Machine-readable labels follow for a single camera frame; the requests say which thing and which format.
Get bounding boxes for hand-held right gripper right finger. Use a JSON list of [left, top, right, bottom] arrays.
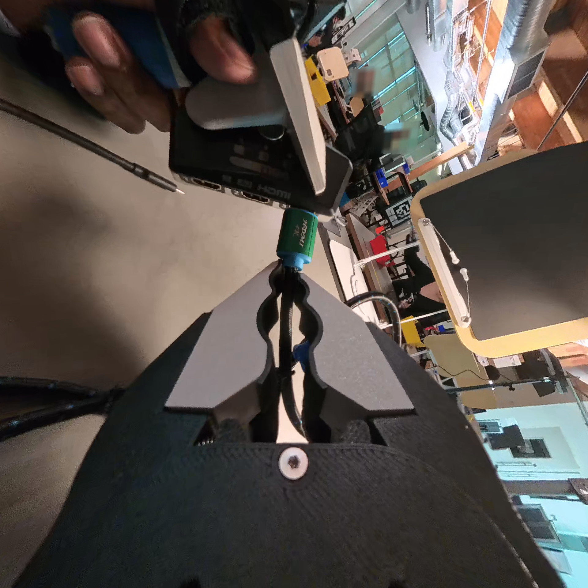
[[294, 271, 413, 428]]

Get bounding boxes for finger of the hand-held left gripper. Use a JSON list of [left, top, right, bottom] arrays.
[[269, 37, 329, 196], [185, 75, 289, 131]]

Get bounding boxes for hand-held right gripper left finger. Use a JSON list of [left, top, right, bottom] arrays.
[[164, 261, 282, 423]]

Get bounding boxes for black hdmi switch with cable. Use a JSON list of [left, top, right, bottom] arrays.
[[168, 108, 354, 217]]

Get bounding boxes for black square hub with cable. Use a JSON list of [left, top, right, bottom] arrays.
[[0, 98, 186, 195]]

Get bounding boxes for person's left hand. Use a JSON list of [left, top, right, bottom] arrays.
[[0, 0, 257, 135]]

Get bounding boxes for yellow plastic bin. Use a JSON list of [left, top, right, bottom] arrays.
[[399, 316, 426, 348]]

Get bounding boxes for red plastic bin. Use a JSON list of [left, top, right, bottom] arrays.
[[369, 226, 399, 268]]

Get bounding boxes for small black white marker sign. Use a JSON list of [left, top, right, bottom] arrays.
[[385, 197, 415, 222]]

